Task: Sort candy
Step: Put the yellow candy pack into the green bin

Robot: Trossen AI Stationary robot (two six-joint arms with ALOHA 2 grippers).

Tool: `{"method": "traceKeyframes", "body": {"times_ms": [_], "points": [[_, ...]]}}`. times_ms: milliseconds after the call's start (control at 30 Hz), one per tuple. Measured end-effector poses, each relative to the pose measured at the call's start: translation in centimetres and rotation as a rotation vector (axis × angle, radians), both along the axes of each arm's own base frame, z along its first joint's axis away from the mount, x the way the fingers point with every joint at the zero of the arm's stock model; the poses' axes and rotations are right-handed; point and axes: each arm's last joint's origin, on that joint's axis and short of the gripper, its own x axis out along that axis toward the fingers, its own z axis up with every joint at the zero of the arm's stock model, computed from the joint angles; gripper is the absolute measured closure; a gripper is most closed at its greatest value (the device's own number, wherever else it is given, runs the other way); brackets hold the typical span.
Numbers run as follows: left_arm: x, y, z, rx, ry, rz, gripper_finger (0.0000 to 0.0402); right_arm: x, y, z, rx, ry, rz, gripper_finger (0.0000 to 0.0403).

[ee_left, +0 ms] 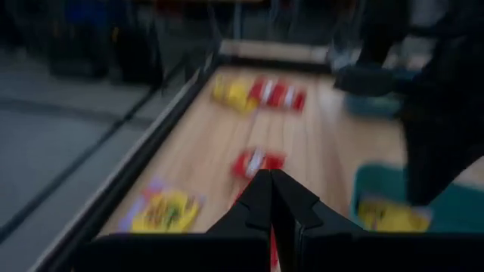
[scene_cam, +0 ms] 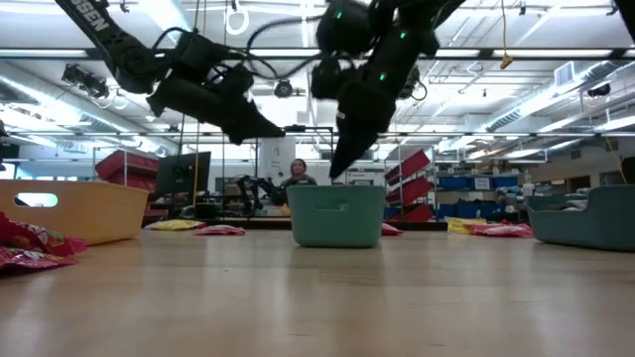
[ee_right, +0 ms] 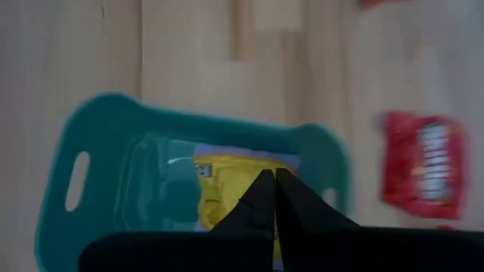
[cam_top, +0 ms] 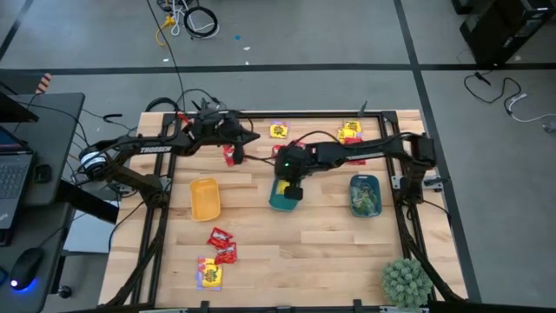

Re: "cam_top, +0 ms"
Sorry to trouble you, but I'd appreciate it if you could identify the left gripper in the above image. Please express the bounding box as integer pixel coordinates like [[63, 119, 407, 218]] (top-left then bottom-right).
[[190, 110, 261, 167]]

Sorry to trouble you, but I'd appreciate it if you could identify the white cable with plug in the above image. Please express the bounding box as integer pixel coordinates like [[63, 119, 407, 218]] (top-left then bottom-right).
[[505, 92, 556, 124]]

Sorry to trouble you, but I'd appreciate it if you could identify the black aluminium rig frame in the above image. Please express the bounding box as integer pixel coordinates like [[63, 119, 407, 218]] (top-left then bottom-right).
[[100, 110, 470, 313]]

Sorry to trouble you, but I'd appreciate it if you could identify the black cable with plug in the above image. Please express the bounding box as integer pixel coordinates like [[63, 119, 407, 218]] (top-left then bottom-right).
[[462, 70, 523, 117]]

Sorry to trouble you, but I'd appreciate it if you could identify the green artificial plant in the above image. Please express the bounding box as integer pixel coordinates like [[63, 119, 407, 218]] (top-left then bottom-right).
[[381, 256, 434, 311]]

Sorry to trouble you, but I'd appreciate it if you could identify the large black cabinet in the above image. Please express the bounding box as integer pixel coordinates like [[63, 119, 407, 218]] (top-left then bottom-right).
[[459, 0, 556, 67]]

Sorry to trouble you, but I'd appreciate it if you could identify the thick black cable loop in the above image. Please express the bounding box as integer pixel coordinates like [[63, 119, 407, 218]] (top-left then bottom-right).
[[144, 96, 182, 113]]

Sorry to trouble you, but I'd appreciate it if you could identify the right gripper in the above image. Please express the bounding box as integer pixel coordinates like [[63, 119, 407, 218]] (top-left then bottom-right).
[[274, 145, 314, 202]]

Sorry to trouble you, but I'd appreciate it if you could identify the yellow cable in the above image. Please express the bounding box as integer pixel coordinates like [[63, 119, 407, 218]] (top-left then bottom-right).
[[155, 14, 177, 47]]

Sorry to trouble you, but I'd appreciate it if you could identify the orange black striped object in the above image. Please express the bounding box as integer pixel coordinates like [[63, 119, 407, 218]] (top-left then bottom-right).
[[36, 72, 54, 95]]

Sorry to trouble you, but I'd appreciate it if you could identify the dark grey desk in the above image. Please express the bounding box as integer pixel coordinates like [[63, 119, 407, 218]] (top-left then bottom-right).
[[0, 91, 87, 313]]

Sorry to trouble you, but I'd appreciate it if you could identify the black desk base bar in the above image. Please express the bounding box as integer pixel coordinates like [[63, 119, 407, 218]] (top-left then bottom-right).
[[56, 180, 121, 225]]

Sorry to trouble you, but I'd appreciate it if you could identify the dark blue plastic bin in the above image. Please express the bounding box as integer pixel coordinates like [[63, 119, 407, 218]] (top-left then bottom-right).
[[349, 173, 383, 218]]

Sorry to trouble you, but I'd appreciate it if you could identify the long thin black cable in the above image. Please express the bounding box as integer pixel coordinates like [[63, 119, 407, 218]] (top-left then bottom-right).
[[145, 0, 187, 112]]

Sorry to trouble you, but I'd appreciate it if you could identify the thin black looped cable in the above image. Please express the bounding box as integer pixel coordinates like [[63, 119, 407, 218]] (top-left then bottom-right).
[[175, 88, 227, 112]]

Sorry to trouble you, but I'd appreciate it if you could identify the black computer mouse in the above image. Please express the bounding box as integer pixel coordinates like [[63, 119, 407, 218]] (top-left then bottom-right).
[[8, 246, 45, 291]]

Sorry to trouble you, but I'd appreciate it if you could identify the small black box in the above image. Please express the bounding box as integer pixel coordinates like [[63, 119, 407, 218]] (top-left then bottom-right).
[[34, 163, 53, 184]]

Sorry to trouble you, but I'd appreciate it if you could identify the black power strip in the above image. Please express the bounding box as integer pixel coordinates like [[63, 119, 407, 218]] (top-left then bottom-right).
[[70, 167, 105, 186]]

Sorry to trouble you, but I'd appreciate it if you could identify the black desk monitor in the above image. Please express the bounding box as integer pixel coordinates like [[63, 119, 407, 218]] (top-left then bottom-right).
[[0, 92, 40, 124]]

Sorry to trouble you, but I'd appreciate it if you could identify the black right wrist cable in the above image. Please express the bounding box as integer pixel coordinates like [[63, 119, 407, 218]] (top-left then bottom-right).
[[294, 130, 347, 144]]

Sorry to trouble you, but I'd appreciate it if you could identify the white flat sheet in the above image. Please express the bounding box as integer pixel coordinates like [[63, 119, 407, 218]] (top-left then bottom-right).
[[63, 215, 119, 254]]

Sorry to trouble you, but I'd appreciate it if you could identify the teal green plastic bin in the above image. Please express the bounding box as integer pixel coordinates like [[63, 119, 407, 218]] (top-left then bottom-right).
[[268, 176, 301, 213]]

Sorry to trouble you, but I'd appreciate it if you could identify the yellow plastic bin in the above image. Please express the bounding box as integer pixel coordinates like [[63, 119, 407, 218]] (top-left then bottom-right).
[[188, 176, 222, 223]]

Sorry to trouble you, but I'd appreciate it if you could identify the white cable bundle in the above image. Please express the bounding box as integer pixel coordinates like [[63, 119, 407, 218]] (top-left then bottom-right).
[[169, 0, 220, 41]]

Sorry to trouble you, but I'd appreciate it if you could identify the grey laptop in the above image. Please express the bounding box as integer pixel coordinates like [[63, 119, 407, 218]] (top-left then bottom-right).
[[0, 124, 35, 230]]

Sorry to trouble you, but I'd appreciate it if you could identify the black cable coil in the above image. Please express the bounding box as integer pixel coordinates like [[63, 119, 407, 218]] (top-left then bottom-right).
[[182, 5, 220, 40]]

